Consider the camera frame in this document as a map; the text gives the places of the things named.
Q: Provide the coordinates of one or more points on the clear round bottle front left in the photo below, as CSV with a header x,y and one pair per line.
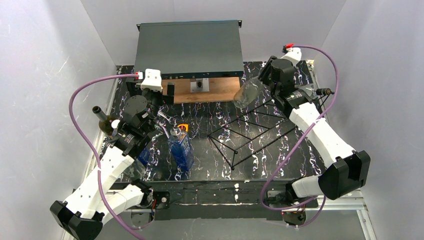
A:
x,y
135,171

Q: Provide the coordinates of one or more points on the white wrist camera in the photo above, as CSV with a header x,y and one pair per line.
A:
x,y
149,79
291,53

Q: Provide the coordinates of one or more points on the wooden board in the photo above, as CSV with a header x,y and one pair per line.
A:
x,y
221,89

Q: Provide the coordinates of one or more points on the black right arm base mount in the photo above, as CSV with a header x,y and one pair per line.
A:
x,y
293,216

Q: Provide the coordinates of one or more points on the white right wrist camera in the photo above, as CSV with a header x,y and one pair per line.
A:
x,y
291,53

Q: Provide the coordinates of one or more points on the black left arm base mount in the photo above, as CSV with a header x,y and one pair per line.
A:
x,y
158,200

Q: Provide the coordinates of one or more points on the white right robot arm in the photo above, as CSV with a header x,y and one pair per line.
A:
x,y
346,169

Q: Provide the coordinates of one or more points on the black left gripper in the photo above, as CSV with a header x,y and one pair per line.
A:
x,y
159,99

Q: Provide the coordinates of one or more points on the clear round glass bottle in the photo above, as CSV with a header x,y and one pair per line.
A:
x,y
248,92

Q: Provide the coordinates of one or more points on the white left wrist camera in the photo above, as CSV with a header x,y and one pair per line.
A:
x,y
149,79

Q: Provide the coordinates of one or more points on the blue square bottle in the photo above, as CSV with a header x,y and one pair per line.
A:
x,y
144,156
181,148

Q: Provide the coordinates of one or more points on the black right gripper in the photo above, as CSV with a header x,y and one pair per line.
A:
x,y
267,71

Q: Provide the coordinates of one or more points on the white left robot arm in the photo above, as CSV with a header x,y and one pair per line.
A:
x,y
84,213

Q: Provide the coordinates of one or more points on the blue square bottle left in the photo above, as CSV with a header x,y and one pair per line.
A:
x,y
144,156

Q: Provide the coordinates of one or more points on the grey rack-mount device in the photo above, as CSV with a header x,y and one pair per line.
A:
x,y
191,49

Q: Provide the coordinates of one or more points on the orange small object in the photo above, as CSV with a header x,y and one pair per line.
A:
x,y
184,127

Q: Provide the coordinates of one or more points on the blue square bottle front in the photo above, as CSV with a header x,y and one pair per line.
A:
x,y
181,148

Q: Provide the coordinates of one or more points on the dark green wine bottle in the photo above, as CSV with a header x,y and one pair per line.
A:
x,y
105,121

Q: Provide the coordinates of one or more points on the black wire wine rack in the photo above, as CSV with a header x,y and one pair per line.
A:
x,y
252,132

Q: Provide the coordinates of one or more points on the silver wrench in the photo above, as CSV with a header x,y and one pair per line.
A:
x,y
171,120

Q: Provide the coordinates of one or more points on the clear square bottle black cap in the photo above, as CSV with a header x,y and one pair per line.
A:
x,y
314,92

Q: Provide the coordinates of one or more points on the metal bracket on board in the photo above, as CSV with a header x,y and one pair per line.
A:
x,y
199,85

